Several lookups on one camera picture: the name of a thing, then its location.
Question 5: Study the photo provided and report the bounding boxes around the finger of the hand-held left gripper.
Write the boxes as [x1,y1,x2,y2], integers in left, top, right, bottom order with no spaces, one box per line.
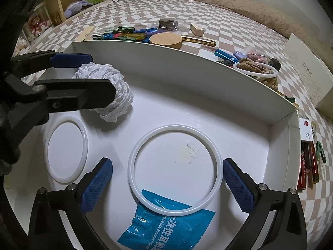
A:
[6,79,117,125]
[10,50,94,78]

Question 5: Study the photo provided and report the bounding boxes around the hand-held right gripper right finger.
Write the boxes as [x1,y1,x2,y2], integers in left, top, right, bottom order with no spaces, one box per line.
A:
[222,157,308,250]

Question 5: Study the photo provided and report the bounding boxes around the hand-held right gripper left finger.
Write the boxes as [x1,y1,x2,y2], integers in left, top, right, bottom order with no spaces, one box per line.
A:
[28,157,113,250]

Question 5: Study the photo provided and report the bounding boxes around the white mesh ball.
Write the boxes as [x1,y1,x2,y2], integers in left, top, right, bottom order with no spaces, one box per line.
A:
[75,62,134,123]

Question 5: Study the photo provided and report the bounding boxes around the blue plastic packet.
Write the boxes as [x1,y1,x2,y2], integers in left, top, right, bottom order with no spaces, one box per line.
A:
[117,188,216,250]

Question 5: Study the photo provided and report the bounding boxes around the large white plastic ring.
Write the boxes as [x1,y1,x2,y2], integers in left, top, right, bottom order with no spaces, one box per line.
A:
[128,125,224,217]

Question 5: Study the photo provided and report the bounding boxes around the white cardboard box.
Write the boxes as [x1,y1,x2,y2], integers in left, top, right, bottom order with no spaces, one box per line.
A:
[2,40,300,250]

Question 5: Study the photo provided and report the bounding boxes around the clear doll display case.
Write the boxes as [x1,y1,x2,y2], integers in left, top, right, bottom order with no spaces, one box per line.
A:
[22,1,54,46]

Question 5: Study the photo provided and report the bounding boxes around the flat wooden stick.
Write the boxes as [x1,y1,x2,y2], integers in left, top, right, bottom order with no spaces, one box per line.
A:
[77,27,96,41]

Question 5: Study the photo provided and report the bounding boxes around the cream knitted ornament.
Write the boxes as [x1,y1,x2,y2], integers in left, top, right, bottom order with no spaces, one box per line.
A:
[13,36,28,57]

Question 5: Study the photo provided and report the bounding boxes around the purple plush toy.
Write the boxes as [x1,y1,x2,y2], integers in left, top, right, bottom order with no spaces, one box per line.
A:
[63,0,93,19]

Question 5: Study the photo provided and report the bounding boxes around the pile of lighters and clips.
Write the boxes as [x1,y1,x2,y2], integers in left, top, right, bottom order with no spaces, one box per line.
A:
[90,25,159,42]

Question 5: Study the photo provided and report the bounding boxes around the white card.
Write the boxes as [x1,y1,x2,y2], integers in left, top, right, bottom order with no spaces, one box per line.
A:
[299,117,313,141]

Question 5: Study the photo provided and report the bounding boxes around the round wooden lid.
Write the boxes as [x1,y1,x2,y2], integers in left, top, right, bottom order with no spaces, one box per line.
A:
[149,32,183,49]

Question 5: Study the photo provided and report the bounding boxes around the black cube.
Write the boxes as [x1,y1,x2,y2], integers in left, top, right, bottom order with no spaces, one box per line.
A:
[269,58,282,71]

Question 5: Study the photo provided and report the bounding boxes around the gold tube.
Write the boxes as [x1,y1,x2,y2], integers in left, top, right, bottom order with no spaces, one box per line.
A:
[180,34,217,48]

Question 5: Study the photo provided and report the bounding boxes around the cream lipstick box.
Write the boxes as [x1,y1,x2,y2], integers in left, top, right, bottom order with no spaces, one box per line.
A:
[190,22,204,36]

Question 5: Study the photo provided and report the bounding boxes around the blue lighter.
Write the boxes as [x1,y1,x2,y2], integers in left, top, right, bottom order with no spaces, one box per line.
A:
[214,49,238,61]

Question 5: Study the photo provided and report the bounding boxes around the white shoe box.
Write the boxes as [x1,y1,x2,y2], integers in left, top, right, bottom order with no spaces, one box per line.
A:
[285,32,333,112]

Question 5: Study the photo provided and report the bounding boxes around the brown rope hair ties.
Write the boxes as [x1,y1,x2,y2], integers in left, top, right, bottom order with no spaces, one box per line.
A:
[238,59,279,90]

